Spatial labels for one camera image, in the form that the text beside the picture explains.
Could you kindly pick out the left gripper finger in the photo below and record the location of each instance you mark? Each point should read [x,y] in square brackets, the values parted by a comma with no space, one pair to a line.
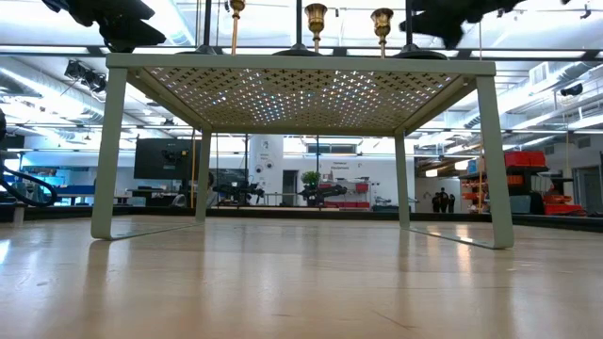
[127,35]

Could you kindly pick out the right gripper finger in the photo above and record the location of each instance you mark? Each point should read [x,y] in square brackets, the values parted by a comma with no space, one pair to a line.
[443,26]

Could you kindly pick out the gold candlestick holder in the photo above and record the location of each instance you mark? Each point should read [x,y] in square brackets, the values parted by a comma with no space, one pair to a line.
[315,16]
[234,33]
[381,21]

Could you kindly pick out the black background robot arm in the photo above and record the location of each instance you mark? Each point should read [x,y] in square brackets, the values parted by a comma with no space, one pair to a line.
[330,190]
[245,190]

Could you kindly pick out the black computer monitor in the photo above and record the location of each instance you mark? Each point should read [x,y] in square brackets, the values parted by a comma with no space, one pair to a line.
[151,160]

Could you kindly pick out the pale green perforated metal stand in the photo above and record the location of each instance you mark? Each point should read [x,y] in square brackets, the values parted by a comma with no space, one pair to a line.
[301,62]

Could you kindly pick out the red storage bin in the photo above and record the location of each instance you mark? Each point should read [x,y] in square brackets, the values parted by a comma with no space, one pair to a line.
[563,209]
[530,159]

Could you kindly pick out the person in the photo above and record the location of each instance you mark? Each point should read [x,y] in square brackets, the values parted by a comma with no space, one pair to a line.
[435,203]
[451,204]
[444,200]

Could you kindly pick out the white pillar with dome cameras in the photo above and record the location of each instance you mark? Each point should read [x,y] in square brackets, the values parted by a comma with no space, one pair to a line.
[266,150]

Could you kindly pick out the green potted plant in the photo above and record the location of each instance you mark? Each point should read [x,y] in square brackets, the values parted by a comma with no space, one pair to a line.
[311,179]

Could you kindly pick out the black hanging camera unit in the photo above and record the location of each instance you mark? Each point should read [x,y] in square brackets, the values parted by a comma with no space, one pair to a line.
[87,77]

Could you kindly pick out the black security camera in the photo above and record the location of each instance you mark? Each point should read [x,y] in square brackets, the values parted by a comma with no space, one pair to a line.
[572,89]

